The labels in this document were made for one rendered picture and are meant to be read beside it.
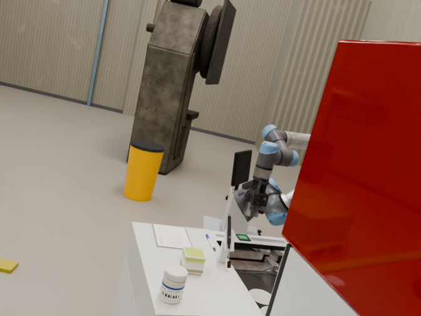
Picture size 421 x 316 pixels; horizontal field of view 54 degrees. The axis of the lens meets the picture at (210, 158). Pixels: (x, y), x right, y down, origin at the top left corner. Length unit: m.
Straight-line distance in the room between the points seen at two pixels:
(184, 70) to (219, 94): 4.54
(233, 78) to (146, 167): 5.82
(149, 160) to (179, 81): 1.45
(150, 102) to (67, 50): 5.12
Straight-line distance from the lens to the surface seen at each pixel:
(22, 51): 11.04
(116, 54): 10.34
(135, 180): 4.72
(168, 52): 5.71
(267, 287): 1.71
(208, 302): 1.37
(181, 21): 5.91
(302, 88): 9.00
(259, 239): 1.97
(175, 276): 1.27
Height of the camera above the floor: 1.68
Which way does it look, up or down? 13 degrees down
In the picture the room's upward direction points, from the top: 14 degrees clockwise
